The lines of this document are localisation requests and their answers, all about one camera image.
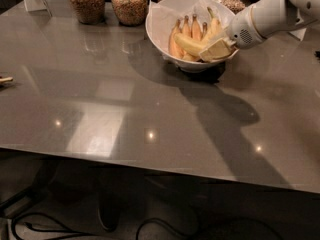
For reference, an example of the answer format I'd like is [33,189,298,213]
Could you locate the large yellow banana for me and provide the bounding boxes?
[174,33,206,56]

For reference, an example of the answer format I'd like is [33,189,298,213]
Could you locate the small object at left edge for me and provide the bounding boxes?
[0,76,13,85]

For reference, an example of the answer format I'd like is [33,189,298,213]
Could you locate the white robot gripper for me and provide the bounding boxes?
[199,4,266,62]

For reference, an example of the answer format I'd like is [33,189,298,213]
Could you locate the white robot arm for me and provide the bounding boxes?
[199,0,320,62]

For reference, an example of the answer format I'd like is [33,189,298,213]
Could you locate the black floor cable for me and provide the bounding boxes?
[10,211,201,240]

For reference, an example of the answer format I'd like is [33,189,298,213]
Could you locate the curved yellow banana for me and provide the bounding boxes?
[202,7,222,42]

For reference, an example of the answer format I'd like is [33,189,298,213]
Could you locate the bunch of small bananas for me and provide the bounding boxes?
[168,15,202,62]

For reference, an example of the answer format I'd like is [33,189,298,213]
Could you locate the white paper bowl liner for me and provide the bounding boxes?
[147,0,236,62]

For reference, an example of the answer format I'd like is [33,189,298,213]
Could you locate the white ceramic bowl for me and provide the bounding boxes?
[144,0,240,74]

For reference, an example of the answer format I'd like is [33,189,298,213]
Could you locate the left glass jar of grains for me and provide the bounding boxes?
[68,0,105,24]

